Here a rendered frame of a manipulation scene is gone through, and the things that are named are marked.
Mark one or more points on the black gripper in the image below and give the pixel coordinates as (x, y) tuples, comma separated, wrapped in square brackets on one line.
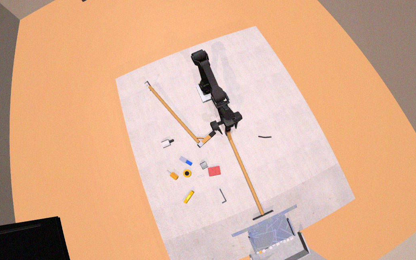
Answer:
[(215, 125)]

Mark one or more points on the yellow ring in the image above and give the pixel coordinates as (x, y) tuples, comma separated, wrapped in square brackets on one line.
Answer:
[(187, 173)]

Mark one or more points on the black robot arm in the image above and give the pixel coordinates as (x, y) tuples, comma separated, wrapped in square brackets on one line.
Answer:
[(209, 85)]

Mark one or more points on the long tan scraper with grey crossbar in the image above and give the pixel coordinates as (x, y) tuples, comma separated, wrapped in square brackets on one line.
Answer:
[(200, 144)]

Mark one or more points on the red rectangular block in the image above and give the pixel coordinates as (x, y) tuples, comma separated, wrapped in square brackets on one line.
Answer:
[(214, 171)]

